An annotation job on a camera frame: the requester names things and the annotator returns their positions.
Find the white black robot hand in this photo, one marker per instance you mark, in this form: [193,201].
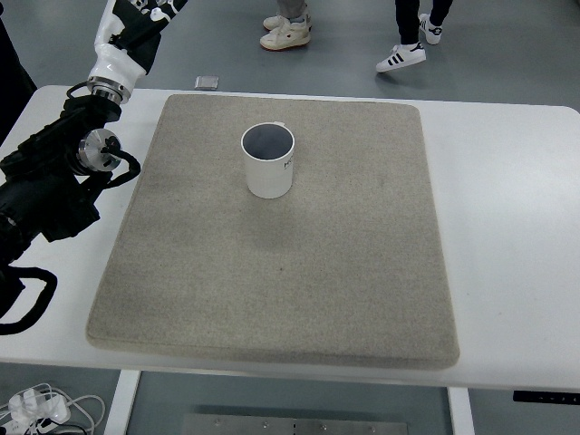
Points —
[126,44]

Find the white ribbed cup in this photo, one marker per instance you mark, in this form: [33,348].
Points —
[268,149]

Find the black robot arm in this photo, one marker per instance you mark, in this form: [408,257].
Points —
[53,178]

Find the small silver floor plate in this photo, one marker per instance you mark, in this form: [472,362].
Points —
[206,83]

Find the dark object left edge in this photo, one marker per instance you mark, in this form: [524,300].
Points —
[17,87]

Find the white sneaker right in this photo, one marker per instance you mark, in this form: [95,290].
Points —
[272,22]

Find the white sneaker left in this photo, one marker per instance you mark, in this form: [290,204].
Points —
[286,36]

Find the grey trousers person legs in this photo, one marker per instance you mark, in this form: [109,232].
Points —
[291,9]

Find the striped white sneaker front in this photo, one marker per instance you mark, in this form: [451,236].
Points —
[402,55]

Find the striped white sneaker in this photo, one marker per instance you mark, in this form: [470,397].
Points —
[431,32]
[402,55]

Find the bystander black trousers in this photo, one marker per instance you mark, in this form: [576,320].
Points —
[407,17]

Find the striped white sneaker back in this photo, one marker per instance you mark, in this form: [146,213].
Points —
[431,32]

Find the beige felt mat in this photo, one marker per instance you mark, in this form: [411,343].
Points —
[346,268]

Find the white table leg left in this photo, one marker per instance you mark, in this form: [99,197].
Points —
[122,403]

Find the white table leg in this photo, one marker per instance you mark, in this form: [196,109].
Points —
[460,411]
[122,403]

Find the white table leg right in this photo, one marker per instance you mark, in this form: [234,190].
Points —
[460,411]

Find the black desk control panel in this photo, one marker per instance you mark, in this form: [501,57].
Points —
[551,397]

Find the metal base plate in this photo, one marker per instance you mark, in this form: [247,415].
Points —
[198,423]

